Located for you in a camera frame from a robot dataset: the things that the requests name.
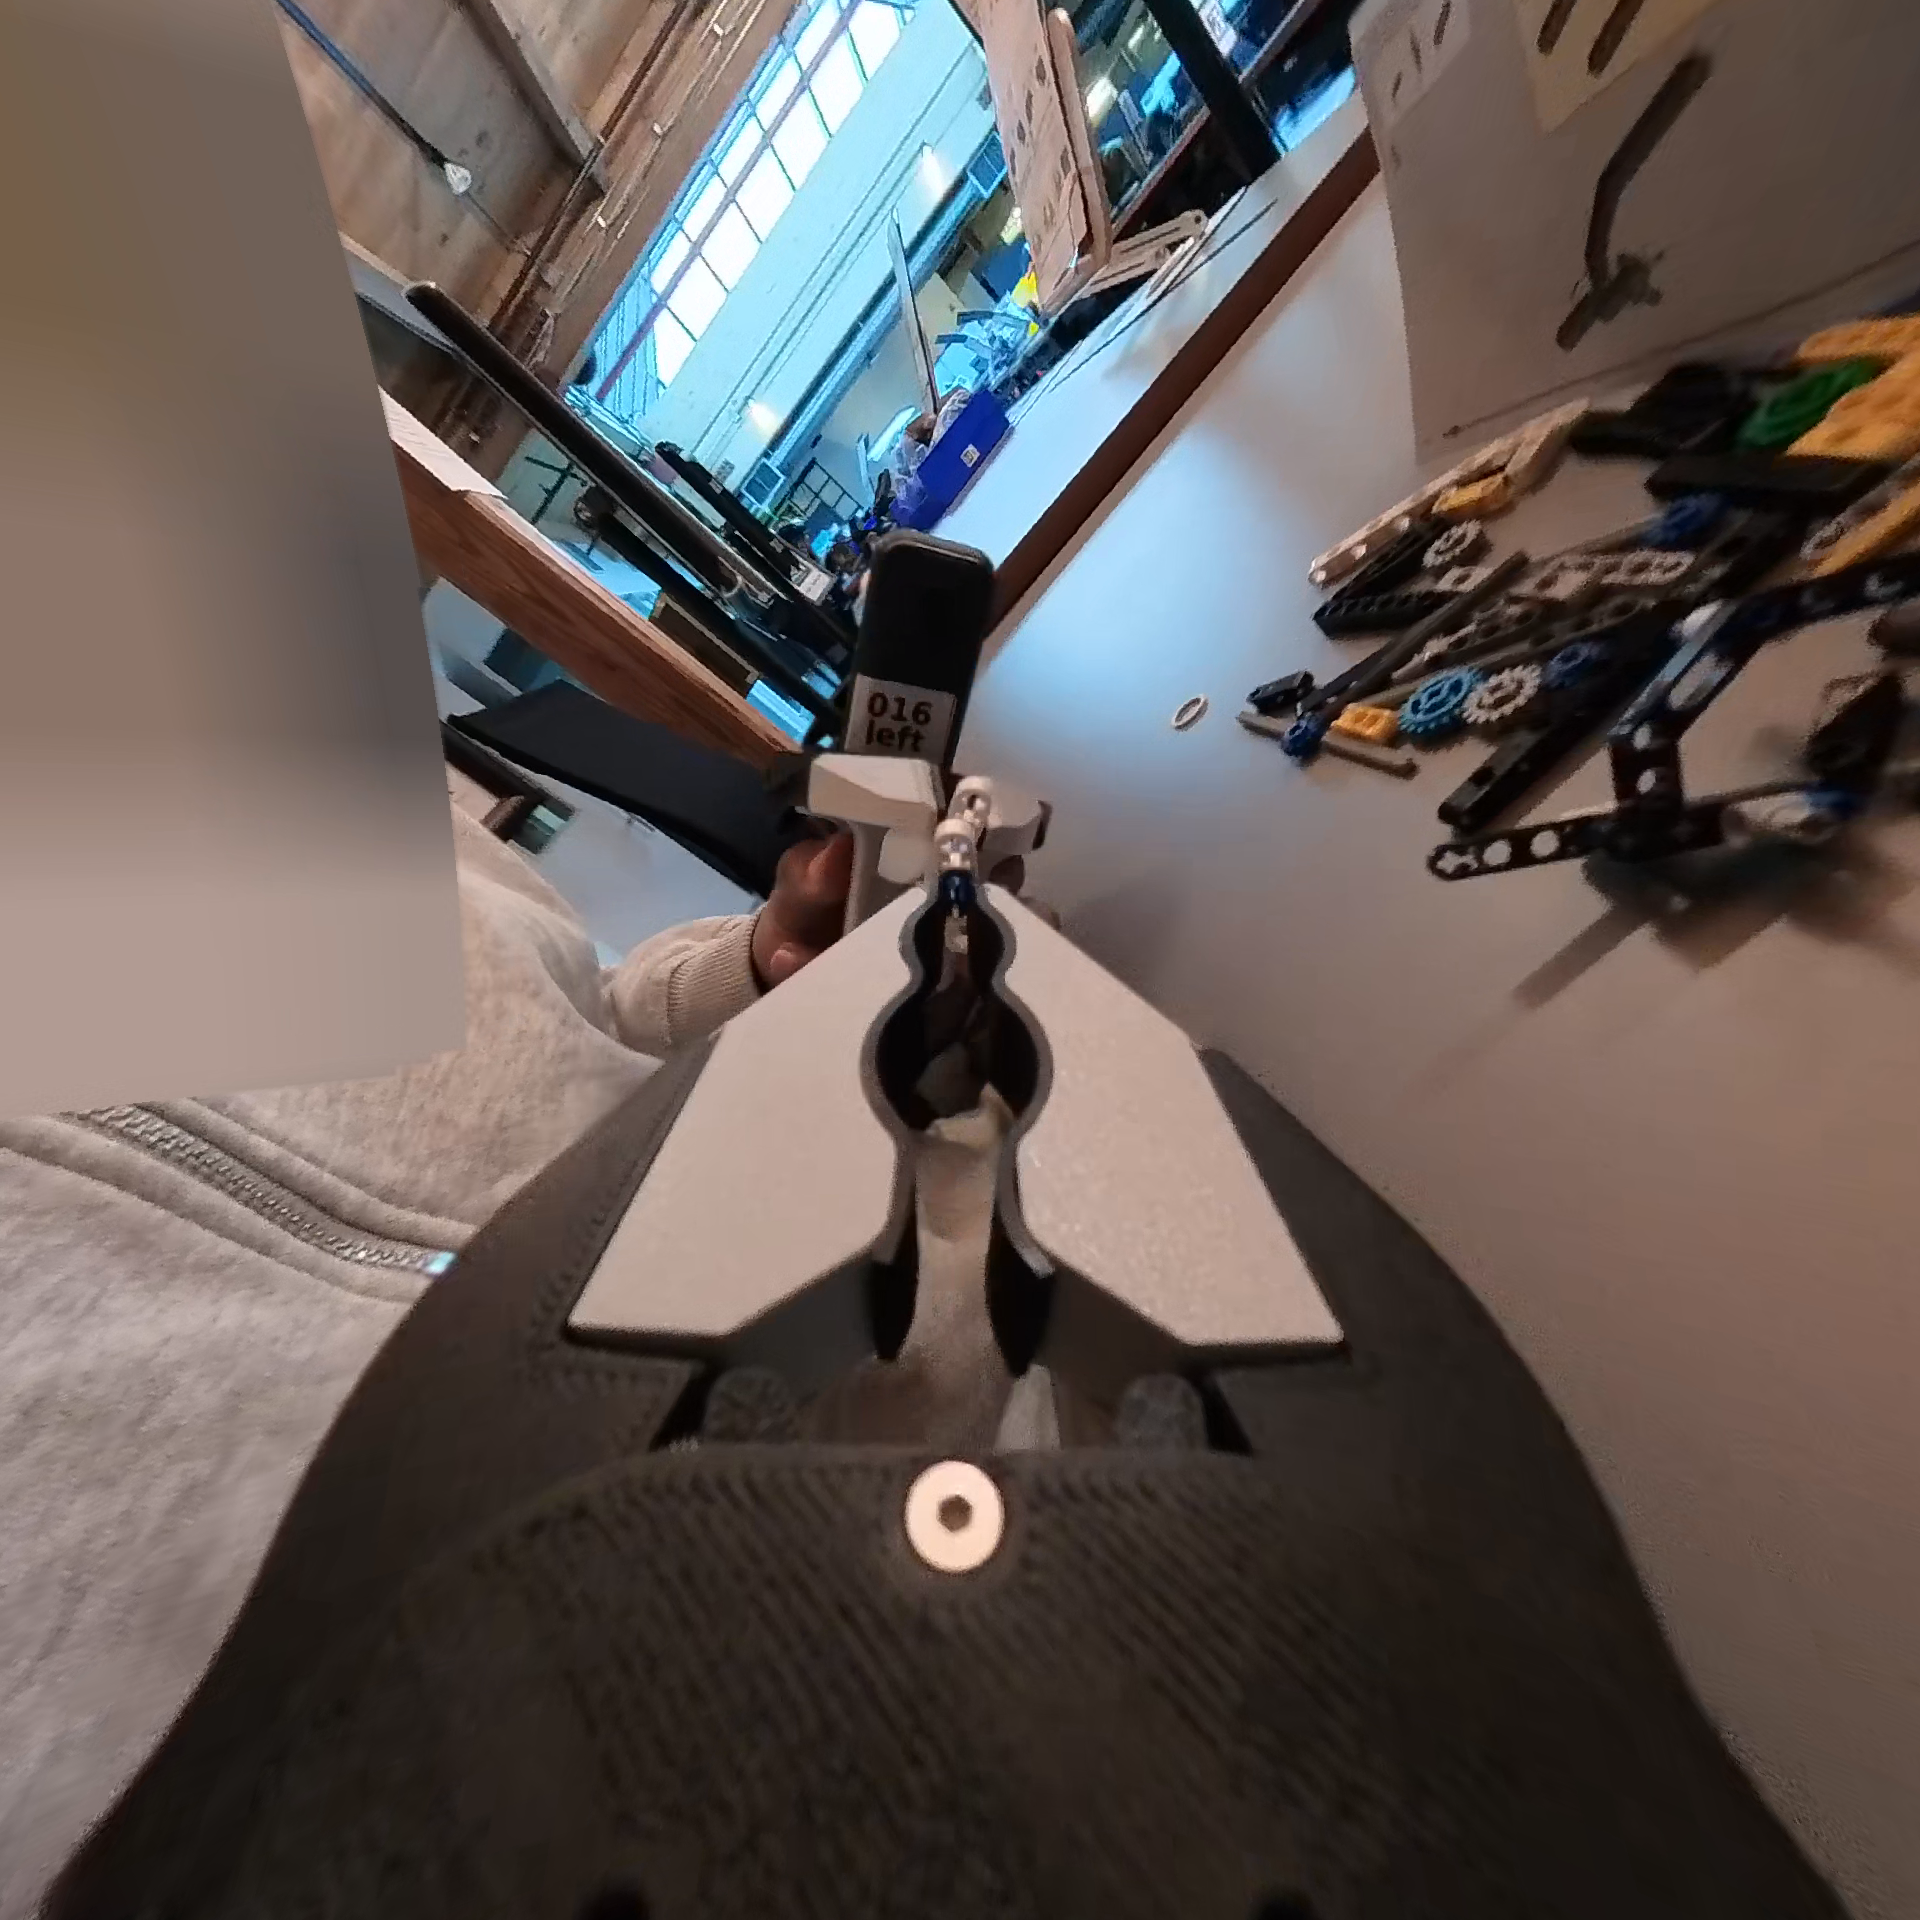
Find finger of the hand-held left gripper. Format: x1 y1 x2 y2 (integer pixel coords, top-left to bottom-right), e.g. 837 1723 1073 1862
972 785 1057 901
807 756 942 941

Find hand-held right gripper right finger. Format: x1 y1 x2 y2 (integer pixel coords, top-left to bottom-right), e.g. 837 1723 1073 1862
969 885 1347 1350

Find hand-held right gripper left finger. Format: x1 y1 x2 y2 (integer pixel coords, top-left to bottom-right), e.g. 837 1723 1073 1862
567 885 926 1347

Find person's left forearm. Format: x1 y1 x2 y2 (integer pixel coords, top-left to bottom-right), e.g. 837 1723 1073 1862
597 908 770 1056

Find pile of lego pieces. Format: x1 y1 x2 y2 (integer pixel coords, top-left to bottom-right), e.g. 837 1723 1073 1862
1238 314 1920 889

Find person's left hand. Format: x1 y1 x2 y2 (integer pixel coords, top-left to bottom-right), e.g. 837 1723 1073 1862
751 835 857 994

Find blue storage bin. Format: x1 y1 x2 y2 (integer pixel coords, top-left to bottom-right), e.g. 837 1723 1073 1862
914 390 1018 492

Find black chair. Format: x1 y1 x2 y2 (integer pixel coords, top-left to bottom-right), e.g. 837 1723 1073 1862
439 680 823 889

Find wood top table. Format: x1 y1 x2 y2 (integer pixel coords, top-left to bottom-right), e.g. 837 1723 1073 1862
379 389 800 756

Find wooden stand with cardboard sheet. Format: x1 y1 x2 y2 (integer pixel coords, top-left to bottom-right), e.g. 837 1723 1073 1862
982 0 1211 306

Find grey zip hoodie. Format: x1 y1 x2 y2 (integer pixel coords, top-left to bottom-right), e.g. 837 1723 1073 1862
0 795 677 1920

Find paper instruction sheet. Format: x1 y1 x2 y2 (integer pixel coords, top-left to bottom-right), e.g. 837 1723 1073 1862
1351 0 1920 462

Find black post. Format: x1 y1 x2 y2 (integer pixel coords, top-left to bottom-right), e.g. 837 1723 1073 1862
1157 0 1280 157

